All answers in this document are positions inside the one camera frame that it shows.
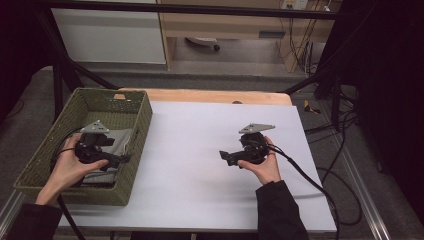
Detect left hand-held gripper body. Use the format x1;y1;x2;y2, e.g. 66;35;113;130
74;119;111;165

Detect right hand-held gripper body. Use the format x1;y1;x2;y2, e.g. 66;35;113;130
238;123;277;165

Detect grey pants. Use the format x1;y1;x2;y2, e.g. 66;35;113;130
71;128;135;187

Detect green woven basket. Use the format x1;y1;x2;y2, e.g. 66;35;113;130
13;87;154;207

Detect person's right hand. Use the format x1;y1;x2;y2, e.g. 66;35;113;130
236;135;283;186

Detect person's left hand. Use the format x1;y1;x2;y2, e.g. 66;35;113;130
34;133;111;207

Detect white table mat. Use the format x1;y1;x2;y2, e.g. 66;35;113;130
56;101;338;233

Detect yellow and black tool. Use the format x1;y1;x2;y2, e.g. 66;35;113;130
302;99;322;116

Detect white cabinet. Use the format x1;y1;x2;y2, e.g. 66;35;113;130
51;0;167;65

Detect office chair base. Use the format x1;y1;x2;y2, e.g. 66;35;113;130
184;36;221;53

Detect light wooden desk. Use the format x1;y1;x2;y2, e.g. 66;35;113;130
156;0;343;74

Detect black curtain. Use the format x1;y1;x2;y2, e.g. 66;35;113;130
314;0;424;218

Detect white power strip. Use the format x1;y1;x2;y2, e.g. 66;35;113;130
280;0;310;11

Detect right hand-held gripper black cable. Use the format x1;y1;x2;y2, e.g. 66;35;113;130
265;142;363;240

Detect hand-held gripper black cable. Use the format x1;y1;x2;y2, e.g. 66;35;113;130
49;127;88;240
265;142;363;240

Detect left hand-held gripper black cable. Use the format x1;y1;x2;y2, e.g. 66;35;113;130
49;127;88;240

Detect black floor cables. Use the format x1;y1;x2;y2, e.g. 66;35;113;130
303;93;361;188

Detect aluminium rail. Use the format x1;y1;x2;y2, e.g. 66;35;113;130
328;131;392;240
0;189;26;232

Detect bundle of hanging black cables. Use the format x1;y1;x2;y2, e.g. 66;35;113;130
279;6;331;77

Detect black metal frame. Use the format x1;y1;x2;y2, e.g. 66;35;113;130
32;0;345;133

